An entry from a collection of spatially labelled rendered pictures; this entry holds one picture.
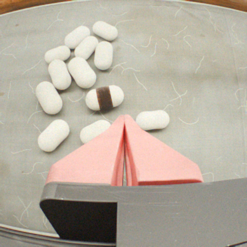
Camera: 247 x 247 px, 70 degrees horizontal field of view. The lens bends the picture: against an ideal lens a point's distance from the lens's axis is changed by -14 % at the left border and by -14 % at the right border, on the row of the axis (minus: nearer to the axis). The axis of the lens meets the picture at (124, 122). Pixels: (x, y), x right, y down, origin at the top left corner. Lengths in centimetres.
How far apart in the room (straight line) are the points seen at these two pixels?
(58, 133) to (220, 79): 19
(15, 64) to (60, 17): 9
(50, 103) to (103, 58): 7
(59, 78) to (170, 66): 12
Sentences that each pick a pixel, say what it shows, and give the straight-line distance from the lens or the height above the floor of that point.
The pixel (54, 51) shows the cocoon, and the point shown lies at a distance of 23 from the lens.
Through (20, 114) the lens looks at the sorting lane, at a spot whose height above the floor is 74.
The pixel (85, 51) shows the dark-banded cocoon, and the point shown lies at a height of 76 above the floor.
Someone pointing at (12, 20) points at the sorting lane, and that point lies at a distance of 33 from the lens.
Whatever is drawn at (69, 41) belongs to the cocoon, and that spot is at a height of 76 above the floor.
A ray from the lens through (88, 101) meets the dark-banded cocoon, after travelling 20.
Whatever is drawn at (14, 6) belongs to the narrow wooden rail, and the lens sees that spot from 34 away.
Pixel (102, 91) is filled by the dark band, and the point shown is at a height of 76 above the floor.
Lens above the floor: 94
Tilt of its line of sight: 77 degrees down
